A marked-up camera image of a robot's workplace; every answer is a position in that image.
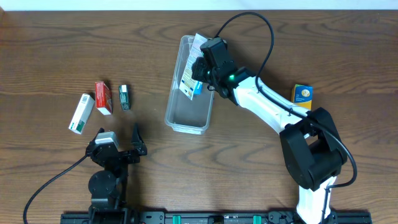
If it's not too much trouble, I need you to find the yellow blue box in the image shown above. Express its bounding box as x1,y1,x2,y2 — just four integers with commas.
291,84,313,110

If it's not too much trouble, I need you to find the blue white box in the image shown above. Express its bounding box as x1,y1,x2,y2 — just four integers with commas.
179,33,208,100

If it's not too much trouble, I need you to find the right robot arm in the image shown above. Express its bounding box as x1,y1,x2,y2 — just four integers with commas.
191,56,353,223

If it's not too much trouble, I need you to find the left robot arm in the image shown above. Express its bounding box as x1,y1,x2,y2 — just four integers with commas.
85,124,147,224

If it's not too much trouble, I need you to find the red box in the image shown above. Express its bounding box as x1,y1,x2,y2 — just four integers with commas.
95,82,113,115

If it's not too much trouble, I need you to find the dark green box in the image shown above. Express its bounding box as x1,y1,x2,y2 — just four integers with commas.
119,85,131,111

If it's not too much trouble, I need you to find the white green box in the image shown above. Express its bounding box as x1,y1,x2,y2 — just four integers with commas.
68,93,95,134

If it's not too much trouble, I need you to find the clear plastic container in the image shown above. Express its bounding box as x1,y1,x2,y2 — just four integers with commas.
164,34,214,134

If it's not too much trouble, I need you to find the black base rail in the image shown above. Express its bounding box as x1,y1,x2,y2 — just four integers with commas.
60,208,373,224

